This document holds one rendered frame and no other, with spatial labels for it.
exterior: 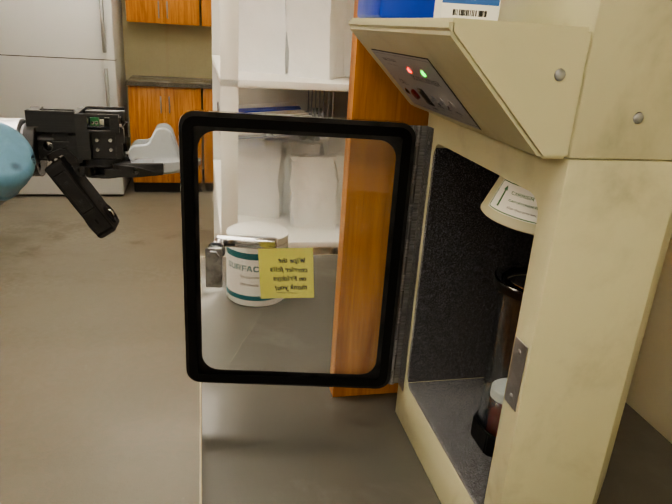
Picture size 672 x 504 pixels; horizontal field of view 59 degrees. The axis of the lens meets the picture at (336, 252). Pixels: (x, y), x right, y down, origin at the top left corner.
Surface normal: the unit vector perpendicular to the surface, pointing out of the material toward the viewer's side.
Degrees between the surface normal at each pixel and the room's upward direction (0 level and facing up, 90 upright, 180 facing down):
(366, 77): 90
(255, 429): 0
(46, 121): 90
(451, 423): 0
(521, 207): 66
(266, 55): 99
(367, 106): 90
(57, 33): 90
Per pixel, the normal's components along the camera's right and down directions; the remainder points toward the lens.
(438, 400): 0.06, -0.94
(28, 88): 0.21, 0.36
